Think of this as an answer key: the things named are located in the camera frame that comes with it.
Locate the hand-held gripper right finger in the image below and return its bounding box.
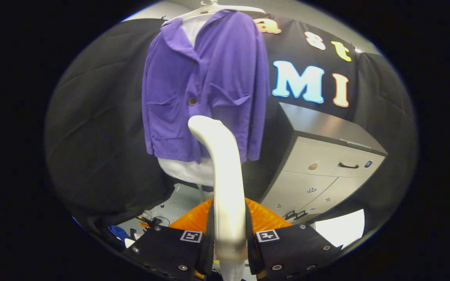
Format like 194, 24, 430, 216
245, 198, 343, 281

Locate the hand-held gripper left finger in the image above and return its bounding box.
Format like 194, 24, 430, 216
123, 198, 214, 281

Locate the white garment steamer head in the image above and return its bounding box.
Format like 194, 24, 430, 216
188, 116, 249, 281

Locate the purple jacket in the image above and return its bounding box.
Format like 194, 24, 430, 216
142, 10, 270, 164

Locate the cream clothes hanger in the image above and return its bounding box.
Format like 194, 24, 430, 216
162, 0, 266, 26

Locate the white panel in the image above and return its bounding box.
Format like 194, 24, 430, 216
314, 209, 365, 249

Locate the blue cloth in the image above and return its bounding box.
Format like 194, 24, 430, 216
108, 225, 131, 242

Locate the grey cabinet with black top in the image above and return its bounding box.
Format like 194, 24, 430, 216
258, 102, 388, 225

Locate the black backdrop cloth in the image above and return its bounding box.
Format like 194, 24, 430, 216
45, 16, 419, 235

